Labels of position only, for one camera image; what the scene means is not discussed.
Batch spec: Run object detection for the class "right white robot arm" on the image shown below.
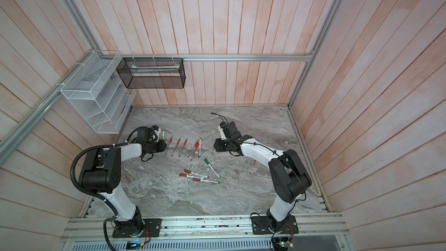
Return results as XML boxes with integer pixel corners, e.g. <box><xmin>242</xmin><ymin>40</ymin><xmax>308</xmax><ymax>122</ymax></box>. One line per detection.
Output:
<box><xmin>214</xmin><ymin>121</ymin><xmax>312</xmax><ymax>234</ymax></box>

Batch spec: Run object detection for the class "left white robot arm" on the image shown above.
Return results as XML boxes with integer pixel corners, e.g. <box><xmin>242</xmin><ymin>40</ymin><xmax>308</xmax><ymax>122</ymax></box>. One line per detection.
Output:
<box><xmin>70</xmin><ymin>125</ymin><xmax>167</xmax><ymax>236</ymax></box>

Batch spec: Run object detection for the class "lower brown marker pen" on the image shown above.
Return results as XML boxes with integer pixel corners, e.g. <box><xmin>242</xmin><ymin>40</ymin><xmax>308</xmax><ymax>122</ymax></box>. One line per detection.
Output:
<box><xmin>192</xmin><ymin>178</ymin><xmax>220</xmax><ymax>184</ymax></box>

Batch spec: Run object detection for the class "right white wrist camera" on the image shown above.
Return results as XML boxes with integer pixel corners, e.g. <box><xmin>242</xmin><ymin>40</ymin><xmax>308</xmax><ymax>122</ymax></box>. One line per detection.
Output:
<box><xmin>218</xmin><ymin>126</ymin><xmax>226</xmax><ymax>140</ymax></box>

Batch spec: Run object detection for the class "left black corrugated cable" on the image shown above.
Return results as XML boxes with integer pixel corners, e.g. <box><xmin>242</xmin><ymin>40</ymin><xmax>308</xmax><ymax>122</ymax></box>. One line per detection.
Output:
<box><xmin>69</xmin><ymin>126</ymin><xmax>154</xmax><ymax>251</ymax></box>

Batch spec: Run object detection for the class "black wire mesh basket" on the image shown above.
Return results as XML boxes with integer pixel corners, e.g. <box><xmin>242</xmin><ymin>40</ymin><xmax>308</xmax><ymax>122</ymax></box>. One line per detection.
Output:
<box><xmin>117</xmin><ymin>57</ymin><xmax>186</xmax><ymax>89</ymax></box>

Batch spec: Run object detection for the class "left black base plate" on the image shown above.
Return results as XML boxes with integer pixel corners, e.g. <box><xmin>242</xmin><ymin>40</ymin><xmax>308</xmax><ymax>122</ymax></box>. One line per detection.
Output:
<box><xmin>112</xmin><ymin>218</ymin><xmax>161</xmax><ymax>238</ymax></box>

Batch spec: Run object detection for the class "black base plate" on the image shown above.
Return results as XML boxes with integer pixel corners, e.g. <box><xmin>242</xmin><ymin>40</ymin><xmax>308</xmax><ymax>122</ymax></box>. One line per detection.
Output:
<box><xmin>250</xmin><ymin>215</ymin><xmax>299</xmax><ymax>235</ymax></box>
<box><xmin>112</xmin><ymin>218</ymin><xmax>161</xmax><ymax>238</ymax></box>

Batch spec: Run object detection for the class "white wire mesh shelf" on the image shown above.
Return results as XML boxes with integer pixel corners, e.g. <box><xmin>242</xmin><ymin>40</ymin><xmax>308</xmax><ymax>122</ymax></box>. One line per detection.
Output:
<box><xmin>60</xmin><ymin>51</ymin><xmax>136</xmax><ymax>134</ymax></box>

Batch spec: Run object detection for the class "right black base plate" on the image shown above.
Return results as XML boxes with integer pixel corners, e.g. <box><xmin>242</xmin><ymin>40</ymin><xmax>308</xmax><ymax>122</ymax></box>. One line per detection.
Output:
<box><xmin>250</xmin><ymin>215</ymin><xmax>299</xmax><ymax>235</ymax></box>

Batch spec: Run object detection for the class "horizontal aluminium wall rail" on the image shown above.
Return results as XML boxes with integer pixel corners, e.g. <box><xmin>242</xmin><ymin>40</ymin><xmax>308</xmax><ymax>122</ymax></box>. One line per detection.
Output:
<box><xmin>120</xmin><ymin>53</ymin><xmax>313</xmax><ymax>62</ymax></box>

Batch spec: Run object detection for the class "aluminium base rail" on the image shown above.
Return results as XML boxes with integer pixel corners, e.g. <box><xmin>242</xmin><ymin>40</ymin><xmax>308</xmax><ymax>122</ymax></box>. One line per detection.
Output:
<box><xmin>59</xmin><ymin>213</ymin><xmax>356</xmax><ymax>251</ymax></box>

